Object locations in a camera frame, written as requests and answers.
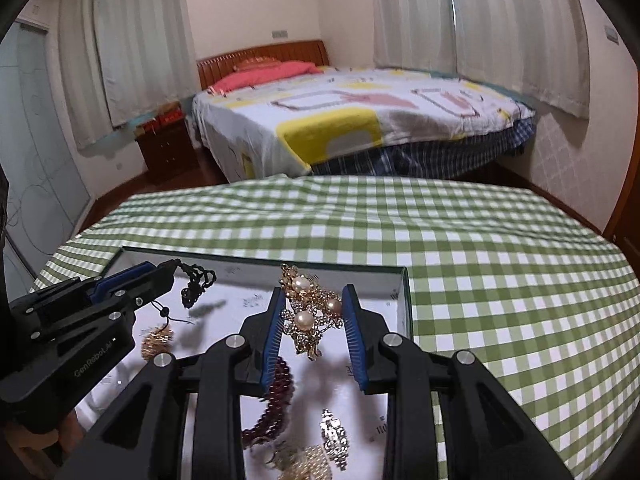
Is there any black cord necklace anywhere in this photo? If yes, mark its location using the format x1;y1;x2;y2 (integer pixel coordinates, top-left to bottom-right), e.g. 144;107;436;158
159;258;217;327

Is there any glass sliding wardrobe door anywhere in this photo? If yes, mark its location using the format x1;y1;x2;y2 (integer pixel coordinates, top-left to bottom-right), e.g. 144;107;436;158
0;22;94;287

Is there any white curtain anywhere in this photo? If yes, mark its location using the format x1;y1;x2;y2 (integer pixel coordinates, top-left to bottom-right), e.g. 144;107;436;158
95;0;199;129
56;0;114;151
372;0;459;77
445;0;592;121

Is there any wooden door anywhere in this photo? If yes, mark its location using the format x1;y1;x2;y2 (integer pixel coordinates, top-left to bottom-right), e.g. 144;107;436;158
602;60;640;262

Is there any gold pearl brooch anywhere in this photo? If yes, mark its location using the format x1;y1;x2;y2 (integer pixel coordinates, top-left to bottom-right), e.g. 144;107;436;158
279;263;347;362

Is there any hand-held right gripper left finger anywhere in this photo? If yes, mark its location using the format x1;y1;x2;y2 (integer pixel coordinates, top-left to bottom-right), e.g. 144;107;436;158
52;287;288;480

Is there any green checked tablecloth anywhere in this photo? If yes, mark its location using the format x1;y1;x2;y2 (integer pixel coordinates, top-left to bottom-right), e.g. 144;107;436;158
30;176;639;480

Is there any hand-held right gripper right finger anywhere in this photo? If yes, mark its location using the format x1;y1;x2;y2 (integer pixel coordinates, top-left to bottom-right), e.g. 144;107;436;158
341;283;573;480

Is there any gold tassel ornament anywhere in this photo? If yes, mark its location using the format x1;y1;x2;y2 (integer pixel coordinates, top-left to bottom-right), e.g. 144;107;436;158
141;325;177;362

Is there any patterned white bed sheet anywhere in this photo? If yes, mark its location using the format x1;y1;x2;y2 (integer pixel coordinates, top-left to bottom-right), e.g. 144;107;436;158
192;62;536;183

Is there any silver rhinestone brooch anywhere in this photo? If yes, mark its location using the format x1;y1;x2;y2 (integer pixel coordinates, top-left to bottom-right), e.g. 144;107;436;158
320;408;352;472

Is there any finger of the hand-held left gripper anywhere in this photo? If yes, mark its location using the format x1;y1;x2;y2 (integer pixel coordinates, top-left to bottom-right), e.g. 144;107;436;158
87;261;157;303
102;259;182;317

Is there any person's left hand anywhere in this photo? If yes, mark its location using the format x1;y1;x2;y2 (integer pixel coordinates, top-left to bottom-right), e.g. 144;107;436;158
5;406;85;467

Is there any blue plaid bed skirt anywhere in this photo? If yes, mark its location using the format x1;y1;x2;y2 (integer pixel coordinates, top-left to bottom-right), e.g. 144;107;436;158
312;119;537;179

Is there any pink pillow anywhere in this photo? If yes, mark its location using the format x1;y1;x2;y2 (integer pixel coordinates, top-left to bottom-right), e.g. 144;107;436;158
212;60;324;94

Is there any green white-lined jewelry box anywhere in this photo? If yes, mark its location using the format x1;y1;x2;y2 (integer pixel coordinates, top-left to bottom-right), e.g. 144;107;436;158
75;246;415;480

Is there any dark red bead bracelet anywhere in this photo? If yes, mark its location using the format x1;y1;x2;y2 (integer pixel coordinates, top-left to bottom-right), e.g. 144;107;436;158
241;356;296;452

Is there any white pearl necklace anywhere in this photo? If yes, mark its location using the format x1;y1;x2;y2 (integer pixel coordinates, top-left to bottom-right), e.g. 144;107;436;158
276;444;334;480

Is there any wooden bed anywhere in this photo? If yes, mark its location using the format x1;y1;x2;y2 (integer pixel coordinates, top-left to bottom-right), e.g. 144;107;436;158
192;40;538;184

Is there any wooden nightstand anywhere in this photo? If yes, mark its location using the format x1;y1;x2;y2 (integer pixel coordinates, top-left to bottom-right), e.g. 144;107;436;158
136;120;202;184

